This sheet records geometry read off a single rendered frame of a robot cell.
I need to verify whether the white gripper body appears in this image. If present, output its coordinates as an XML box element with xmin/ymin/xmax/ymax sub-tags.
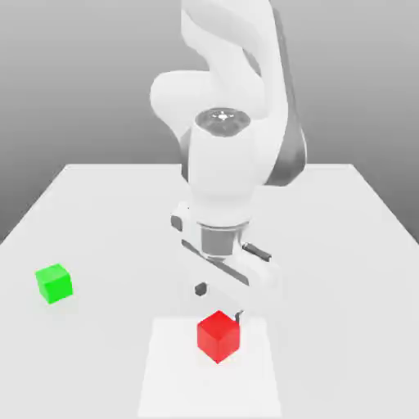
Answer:
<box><xmin>178</xmin><ymin>238</ymin><xmax>284</xmax><ymax>313</ymax></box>

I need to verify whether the small red cube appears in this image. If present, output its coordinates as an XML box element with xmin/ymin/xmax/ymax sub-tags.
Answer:
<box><xmin>196</xmin><ymin>309</ymin><xmax>241</xmax><ymax>365</ymax></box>

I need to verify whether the small green cube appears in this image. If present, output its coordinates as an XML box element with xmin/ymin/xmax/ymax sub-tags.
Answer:
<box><xmin>34</xmin><ymin>263</ymin><xmax>74</xmax><ymax>305</ymax></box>

